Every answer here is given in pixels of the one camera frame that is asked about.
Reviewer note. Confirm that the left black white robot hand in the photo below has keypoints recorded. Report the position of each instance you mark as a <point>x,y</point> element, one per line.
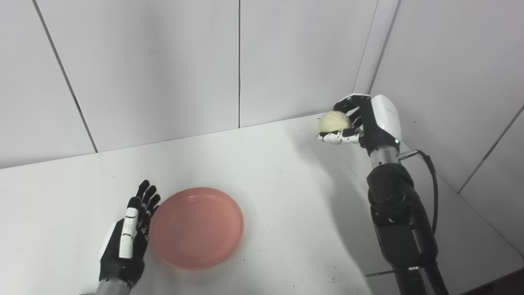
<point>127,241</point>

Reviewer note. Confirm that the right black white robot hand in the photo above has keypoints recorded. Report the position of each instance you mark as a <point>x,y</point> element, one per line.
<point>370,121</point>

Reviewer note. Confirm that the cream steamed bun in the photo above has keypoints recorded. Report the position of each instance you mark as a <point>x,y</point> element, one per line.
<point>335,121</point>

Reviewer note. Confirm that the pink round plate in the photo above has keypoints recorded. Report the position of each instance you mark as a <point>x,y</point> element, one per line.
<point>197,228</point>

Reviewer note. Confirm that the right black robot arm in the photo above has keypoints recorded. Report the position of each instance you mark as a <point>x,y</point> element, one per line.
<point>403,221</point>

